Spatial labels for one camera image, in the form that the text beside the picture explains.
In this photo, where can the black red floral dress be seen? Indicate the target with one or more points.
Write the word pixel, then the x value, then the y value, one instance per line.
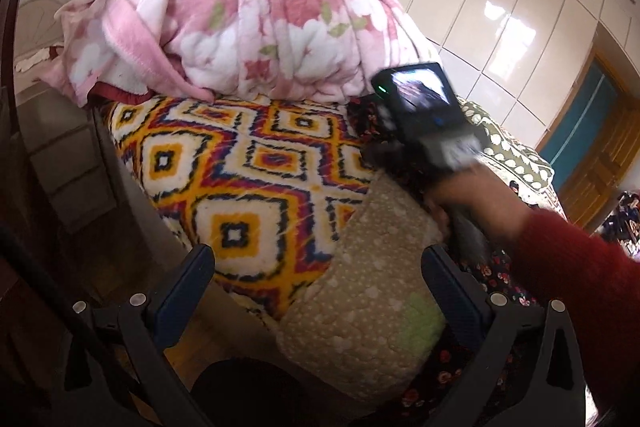
pixel 464 270

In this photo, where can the pink floral fleece blanket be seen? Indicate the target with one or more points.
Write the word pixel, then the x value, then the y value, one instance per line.
pixel 293 50

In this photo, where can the beige dotted quilted bedspread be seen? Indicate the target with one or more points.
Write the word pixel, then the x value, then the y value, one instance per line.
pixel 369 323

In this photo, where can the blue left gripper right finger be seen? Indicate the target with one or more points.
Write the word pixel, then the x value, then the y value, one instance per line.
pixel 458 295

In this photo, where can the red sleeve right forearm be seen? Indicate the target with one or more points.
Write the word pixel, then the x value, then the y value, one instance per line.
pixel 599 285

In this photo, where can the person's right hand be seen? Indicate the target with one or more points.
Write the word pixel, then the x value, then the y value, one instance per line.
pixel 491 204

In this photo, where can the wooden door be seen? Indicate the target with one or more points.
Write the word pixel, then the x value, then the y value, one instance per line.
pixel 593 144

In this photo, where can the green white dotted pillow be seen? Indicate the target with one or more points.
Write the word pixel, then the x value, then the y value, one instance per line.
pixel 512 160

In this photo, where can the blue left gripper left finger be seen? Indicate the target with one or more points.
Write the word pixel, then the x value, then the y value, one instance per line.
pixel 174 301

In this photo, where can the geometric patterned plush blanket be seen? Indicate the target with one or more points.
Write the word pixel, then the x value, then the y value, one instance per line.
pixel 268 185

